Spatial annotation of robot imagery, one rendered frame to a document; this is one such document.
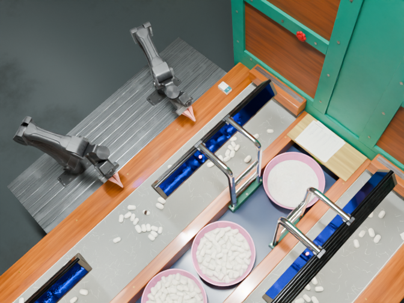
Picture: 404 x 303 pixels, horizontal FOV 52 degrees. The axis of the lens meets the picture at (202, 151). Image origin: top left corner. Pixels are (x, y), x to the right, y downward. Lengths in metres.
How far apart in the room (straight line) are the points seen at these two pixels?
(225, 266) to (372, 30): 1.05
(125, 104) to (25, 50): 1.58
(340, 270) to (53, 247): 1.21
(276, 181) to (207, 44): 1.60
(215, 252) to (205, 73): 0.96
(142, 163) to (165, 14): 1.77
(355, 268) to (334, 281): 0.10
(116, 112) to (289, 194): 0.98
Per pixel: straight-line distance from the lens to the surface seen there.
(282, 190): 1.88
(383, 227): 1.90
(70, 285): 1.57
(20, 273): 2.01
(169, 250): 1.80
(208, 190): 1.87
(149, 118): 2.15
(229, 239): 1.81
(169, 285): 1.82
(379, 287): 1.82
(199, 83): 2.22
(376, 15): 1.40
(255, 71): 2.01
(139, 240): 1.87
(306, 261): 1.44
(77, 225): 1.95
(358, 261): 1.85
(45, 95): 3.32
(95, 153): 1.70
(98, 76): 3.25
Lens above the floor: 2.51
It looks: 65 degrees down
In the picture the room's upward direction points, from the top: 14 degrees counter-clockwise
